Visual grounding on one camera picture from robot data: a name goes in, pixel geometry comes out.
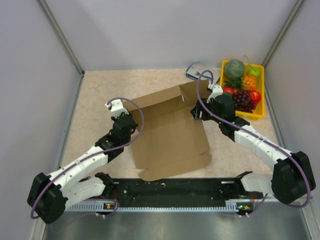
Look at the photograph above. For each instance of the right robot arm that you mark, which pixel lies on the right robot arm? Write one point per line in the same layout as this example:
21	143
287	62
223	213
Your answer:
292	176

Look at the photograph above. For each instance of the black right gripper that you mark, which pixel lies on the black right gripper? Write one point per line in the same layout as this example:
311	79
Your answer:
196	111

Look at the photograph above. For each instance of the green lime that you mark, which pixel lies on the green lime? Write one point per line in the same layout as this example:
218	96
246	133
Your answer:
228	94

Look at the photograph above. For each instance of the red tomato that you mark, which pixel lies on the red tomato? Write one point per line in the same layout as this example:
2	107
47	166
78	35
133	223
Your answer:
229	90

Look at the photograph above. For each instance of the purple grapes bunch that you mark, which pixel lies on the purple grapes bunch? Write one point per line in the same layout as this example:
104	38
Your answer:
243	102

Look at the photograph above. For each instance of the blue white razor package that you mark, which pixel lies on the blue white razor package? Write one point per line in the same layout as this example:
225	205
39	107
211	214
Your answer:
193	72

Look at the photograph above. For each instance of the brown cardboard box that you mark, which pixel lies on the brown cardboard box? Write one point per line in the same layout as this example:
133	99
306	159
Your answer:
172	142

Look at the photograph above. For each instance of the red apple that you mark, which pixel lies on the red apple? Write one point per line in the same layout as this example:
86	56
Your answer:
255	96

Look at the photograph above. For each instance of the green melon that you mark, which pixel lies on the green melon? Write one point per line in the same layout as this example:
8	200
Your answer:
234	69

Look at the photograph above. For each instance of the orange pineapple toy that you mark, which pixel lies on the orange pineapple toy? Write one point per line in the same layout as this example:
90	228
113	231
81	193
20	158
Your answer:
250	82

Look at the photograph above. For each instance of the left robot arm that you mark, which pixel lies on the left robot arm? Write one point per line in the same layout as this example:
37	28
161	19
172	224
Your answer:
51	194

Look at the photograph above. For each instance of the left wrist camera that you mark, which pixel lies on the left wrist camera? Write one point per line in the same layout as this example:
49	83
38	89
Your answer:
116	108

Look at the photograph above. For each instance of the green apple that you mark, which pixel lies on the green apple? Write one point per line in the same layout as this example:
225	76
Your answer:
254	72

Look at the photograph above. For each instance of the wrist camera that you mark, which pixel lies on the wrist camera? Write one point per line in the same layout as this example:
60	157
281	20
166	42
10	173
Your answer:
215	90
116	108

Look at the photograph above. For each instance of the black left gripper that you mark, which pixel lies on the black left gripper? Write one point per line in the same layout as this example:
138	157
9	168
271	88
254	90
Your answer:
134	125

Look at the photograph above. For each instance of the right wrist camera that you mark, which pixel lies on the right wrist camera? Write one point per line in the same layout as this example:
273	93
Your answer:
215	90

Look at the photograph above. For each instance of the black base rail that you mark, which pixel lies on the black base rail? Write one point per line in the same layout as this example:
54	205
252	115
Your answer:
177	192

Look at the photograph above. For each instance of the yellow plastic basket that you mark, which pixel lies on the yellow plastic basket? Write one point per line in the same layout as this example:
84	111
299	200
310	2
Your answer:
237	85

